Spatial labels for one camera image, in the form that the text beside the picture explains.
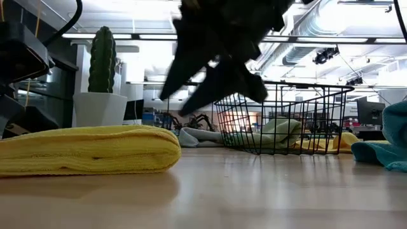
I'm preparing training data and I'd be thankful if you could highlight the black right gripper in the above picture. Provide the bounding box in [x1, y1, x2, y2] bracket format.
[159, 0, 296, 116]

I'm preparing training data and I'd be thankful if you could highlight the yellow microfiber towel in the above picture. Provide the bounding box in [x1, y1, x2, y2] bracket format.
[0, 124, 182, 177]
[292, 132, 390, 154]

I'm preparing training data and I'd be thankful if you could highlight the black wire basket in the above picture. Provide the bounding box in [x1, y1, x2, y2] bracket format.
[214, 81, 355, 156]

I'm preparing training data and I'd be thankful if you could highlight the light green microfiber towel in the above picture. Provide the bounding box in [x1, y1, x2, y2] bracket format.
[233, 117, 303, 150]

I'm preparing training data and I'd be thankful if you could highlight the turquoise microfiber towel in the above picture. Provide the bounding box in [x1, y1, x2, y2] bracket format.
[351, 101, 407, 173]

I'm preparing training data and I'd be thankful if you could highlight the grey microfiber towel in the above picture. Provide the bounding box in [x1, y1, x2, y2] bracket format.
[177, 127, 225, 149]

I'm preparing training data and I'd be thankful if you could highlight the dark shelving structure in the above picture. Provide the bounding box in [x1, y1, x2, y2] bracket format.
[47, 47, 79, 128]

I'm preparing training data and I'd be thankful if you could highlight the linear ceiling light fixture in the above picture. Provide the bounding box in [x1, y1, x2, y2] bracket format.
[60, 32, 407, 45]

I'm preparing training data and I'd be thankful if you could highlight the green cactus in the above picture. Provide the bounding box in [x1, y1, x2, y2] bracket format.
[88, 25, 117, 94]

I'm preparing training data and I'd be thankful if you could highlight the black computer monitor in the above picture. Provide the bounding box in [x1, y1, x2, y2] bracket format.
[123, 99, 144, 121]
[356, 97, 386, 127]

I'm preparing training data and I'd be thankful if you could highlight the black ceiling spotlight cluster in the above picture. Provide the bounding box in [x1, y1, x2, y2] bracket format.
[345, 77, 364, 87]
[313, 46, 340, 66]

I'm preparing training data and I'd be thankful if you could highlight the silver ceiling air duct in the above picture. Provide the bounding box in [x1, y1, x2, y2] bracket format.
[247, 0, 341, 83]

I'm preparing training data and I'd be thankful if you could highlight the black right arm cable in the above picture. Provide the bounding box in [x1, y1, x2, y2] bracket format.
[393, 0, 407, 44]

